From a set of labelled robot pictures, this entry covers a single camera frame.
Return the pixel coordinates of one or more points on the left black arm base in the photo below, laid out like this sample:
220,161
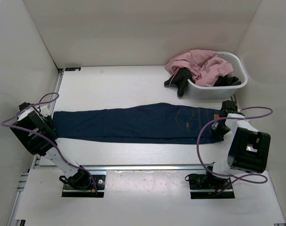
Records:
81,185

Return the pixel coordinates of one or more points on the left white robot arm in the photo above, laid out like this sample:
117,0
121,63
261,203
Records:
35,130

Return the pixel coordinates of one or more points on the white plastic laundry basket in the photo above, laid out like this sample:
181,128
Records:
224,92

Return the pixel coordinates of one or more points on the white front panel board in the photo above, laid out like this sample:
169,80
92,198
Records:
139,198

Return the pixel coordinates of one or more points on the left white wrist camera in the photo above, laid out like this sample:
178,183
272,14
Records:
43,110

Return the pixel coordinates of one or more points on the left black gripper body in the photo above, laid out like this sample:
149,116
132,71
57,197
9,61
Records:
49,120

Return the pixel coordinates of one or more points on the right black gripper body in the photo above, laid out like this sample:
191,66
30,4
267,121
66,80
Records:
219,129

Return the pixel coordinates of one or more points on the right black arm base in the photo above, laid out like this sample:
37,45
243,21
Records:
208,186

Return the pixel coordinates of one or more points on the black garment with pink stripe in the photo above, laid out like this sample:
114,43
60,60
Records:
180,79

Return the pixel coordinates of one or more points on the left aluminium frame rail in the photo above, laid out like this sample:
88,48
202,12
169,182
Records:
33,165

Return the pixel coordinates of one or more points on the navy blue denim trousers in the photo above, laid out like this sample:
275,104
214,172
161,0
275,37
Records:
160,123

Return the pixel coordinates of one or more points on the blue label sticker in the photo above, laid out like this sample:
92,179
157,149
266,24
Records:
72,69

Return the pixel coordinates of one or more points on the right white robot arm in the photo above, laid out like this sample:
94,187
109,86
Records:
249,149

